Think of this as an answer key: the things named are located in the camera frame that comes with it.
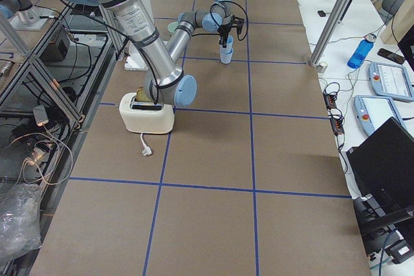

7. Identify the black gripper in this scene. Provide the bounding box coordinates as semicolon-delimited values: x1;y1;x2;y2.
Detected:
217;23;233;47

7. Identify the blue cup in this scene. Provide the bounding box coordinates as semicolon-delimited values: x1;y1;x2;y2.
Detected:
219;35;234;54
220;48;234;65

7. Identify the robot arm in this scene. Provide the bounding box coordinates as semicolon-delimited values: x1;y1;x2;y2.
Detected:
67;0;232;107

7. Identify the green bowl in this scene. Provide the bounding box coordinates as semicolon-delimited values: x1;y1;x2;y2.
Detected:
167;21;179;37

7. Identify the small black square pad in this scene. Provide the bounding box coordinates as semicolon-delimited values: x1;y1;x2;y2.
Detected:
317;10;327;17

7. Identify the bread slice in toaster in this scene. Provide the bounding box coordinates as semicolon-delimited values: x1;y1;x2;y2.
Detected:
135;87;153;103

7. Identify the cream toaster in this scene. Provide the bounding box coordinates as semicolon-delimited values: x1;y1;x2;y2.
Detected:
119;92;175;134

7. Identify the white toaster power plug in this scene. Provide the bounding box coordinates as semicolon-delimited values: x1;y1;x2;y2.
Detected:
140;133;153;156

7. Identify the blue water bottle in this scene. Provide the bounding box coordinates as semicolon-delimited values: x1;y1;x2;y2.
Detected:
347;33;376;69

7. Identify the near teach pendant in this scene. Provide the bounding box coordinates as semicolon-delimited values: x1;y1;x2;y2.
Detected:
353;95;406;136

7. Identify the teach pendant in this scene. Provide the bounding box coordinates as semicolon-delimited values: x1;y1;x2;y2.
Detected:
353;95;406;136
369;62;413;102

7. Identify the far teach pendant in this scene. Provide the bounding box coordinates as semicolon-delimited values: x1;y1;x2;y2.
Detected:
369;62;413;102

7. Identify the black smartphone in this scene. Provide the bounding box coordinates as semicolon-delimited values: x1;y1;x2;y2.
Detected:
377;48;405;65

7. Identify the black laptop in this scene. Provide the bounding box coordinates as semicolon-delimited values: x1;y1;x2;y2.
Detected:
346;117;413;207

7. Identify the clear plastic bag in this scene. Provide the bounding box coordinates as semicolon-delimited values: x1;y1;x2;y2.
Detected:
1;184;41;264

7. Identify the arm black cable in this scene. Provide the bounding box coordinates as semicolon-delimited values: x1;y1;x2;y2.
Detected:
190;0;249;41

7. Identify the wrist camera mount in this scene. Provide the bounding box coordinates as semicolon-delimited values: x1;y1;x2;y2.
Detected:
232;16;245;34

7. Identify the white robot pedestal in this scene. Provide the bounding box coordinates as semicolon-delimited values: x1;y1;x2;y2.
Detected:
121;0;159;71

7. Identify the aluminium frame post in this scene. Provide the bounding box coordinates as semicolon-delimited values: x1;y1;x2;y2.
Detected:
309;0;350;67

